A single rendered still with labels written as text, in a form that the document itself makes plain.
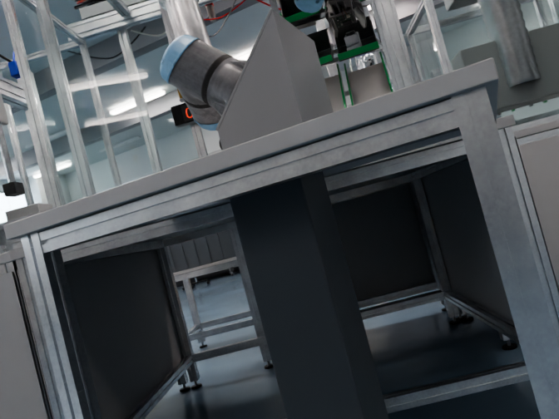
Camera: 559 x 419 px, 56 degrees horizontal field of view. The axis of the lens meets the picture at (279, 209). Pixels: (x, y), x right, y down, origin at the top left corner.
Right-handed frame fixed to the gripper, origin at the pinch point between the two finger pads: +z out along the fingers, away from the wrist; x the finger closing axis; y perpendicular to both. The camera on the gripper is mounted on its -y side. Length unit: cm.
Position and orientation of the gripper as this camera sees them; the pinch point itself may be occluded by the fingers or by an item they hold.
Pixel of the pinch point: (350, 27)
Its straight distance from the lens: 177.7
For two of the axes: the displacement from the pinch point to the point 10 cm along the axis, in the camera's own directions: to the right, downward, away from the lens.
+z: 3.8, 3.8, 8.4
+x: 9.2, -2.3, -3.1
